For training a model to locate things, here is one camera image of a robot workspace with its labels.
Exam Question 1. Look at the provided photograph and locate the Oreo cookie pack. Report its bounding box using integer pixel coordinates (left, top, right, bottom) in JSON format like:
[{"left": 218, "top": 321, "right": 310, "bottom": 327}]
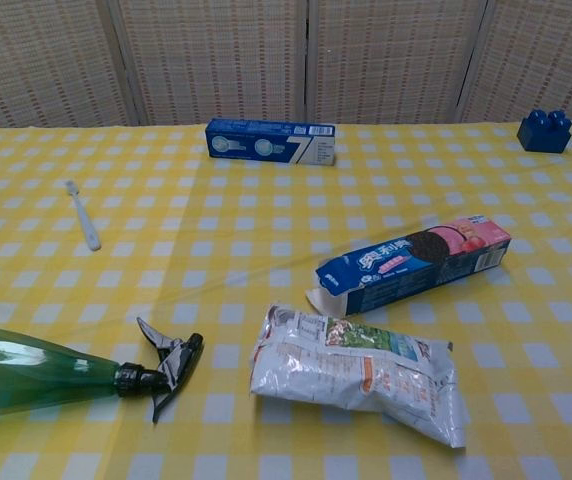
[{"left": 305, "top": 215, "right": 513, "bottom": 318}]

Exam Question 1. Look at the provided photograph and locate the blue toothpaste box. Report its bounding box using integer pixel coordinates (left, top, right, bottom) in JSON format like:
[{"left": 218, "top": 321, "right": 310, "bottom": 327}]
[{"left": 204, "top": 118, "right": 338, "bottom": 167}]

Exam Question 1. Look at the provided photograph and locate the crumpled white snack bag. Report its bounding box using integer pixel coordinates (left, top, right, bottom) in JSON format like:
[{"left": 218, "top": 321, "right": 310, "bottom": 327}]
[{"left": 249, "top": 302, "right": 468, "bottom": 450}]

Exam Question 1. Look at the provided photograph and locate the woven folding screen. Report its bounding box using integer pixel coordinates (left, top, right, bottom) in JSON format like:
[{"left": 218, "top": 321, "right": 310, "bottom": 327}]
[{"left": 0, "top": 0, "right": 572, "bottom": 129}]

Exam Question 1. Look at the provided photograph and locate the white toothbrush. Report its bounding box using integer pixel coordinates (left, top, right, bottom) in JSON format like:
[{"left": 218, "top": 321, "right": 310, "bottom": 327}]
[{"left": 64, "top": 180, "right": 103, "bottom": 252}]

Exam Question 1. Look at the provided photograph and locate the yellow checkered tablecloth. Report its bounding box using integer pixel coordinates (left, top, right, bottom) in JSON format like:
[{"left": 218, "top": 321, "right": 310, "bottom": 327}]
[
  {"left": 0, "top": 124, "right": 202, "bottom": 480},
  {"left": 165, "top": 118, "right": 572, "bottom": 480}
]

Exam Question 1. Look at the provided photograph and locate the green spray bottle black trigger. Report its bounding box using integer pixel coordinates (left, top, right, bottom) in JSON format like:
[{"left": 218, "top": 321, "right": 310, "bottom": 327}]
[{"left": 0, "top": 316, "right": 206, "bottom": 424}]

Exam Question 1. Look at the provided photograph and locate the blue toy building block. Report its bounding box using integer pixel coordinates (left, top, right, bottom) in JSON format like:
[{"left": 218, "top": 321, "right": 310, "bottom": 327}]
[{"left": 516, "top": 108, "right": 572, "bottom": 154}]

